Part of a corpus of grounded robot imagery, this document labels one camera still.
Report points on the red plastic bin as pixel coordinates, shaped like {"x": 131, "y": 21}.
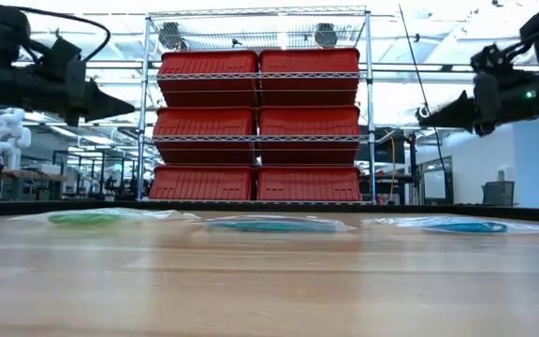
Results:
{"x": 204, "y": 124}
{"x": 307, "y": 182}
{"x": 208, "y": 89}
{"x": 309, "y": 89}
{"x": 204, "y": 182}
{"x": 307, "y": 121}

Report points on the black aluminium table frame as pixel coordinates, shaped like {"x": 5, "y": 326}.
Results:
{"x": 269, "y": 206}

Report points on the black monitor screen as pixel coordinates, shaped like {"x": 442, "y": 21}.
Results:
{"x": 382, "y": 152}

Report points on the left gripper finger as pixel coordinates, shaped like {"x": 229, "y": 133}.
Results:
{"x": 101, "y": 107}

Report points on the green rubber band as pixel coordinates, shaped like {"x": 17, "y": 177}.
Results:
{"x": 106, "y": 216}
{"x": 87, "y": 218}

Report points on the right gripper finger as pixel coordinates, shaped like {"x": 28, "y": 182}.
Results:
{"x": 456, "y": 114}

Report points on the grey round object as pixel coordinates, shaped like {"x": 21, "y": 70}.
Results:
{"x": 172, "y": 35}
{"x": 325, "y": 35}

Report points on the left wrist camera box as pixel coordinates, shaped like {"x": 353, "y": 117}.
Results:
{"x": 59, "y": 56}

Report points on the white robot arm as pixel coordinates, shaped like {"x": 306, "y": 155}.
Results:
{"x": 10, "y": 136}

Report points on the thin teal rubber band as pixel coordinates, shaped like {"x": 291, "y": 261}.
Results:
{"x": 274, "y": 227}
{"x": 251, "y": 224}

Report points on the thick blue rubber band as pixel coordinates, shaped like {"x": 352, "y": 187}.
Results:
{"x": 475, "y": 228}
{"x": 447, "y": 224}

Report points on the black stand post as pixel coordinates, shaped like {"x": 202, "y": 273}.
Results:
{"x": 413, "y": 168}

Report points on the wooden workbench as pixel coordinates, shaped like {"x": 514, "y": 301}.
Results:
{"x": 17, "y": 174}

